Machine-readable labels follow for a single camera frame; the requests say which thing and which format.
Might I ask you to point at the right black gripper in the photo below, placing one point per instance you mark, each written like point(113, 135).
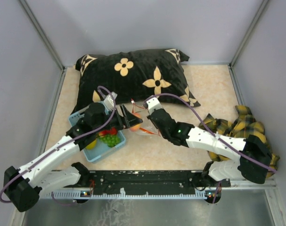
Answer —
point(151, 118)

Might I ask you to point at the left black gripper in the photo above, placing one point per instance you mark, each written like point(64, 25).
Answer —
point(128, 119)

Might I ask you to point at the orange peach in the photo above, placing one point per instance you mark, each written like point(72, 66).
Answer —
point(136, 127)

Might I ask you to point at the clear zip top bag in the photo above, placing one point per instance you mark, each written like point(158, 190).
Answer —
point(146, 128)

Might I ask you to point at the black flower pattern pillow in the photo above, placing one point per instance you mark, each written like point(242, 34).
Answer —
point(134, 75)

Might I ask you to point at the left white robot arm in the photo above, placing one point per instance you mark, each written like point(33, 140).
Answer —
point(27, 184)

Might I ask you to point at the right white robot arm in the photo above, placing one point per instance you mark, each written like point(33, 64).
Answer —
point(248, 158)

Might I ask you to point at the red strawberry bunch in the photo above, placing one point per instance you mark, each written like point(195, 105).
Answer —
point(111, 132)

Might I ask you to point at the green grape bunch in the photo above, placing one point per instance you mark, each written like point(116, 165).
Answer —
point(110, 140)

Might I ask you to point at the light blue plastic basket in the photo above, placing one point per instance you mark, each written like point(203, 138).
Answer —
point(101, 150)

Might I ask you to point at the yellow black plaid cloth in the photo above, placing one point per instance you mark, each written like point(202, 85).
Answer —
point(244, 126)

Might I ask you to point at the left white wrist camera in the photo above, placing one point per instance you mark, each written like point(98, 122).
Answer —
point(109, 101)

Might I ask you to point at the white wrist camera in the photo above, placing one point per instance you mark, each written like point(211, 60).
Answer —
point(152, 105)
point(109, 101)

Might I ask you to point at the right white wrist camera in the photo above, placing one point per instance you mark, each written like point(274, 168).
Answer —
point(152, 105)

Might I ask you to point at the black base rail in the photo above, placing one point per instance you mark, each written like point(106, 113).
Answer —
point(143, 185)

